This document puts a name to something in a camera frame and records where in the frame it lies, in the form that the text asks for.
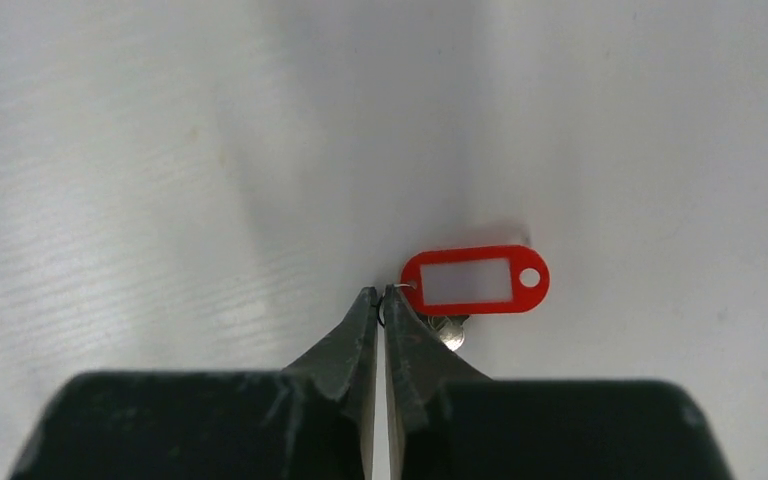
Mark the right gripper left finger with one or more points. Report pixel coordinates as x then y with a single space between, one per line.
312 419

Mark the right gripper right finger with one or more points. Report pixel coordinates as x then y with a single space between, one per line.
448 420

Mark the red tag key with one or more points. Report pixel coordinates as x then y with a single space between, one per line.
446 287

